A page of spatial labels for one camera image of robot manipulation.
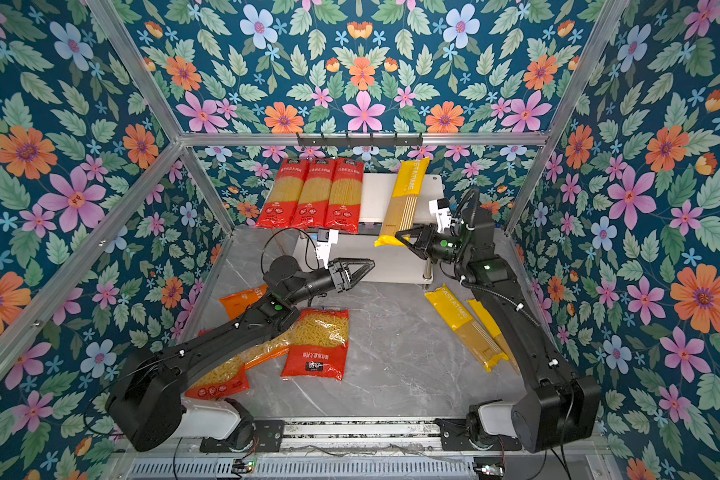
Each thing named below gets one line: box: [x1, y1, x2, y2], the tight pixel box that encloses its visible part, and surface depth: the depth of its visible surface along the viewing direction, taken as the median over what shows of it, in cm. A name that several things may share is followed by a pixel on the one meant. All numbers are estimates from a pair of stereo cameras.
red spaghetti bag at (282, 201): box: [255, 158, 310, 229], surface depth 78 cm
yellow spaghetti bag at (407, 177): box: [374, 157, 431, 247], surface depth 76 cm
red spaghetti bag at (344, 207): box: [325, 158, 364, 234], surface depth 78 cm
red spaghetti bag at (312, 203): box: [290, 158, 337, 229], surface depth 79 cm
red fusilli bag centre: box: [281, 308, 349, 381], surface depth 88 cm
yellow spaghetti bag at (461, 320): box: [424, 285, 509, 373], surface depth 93 cm
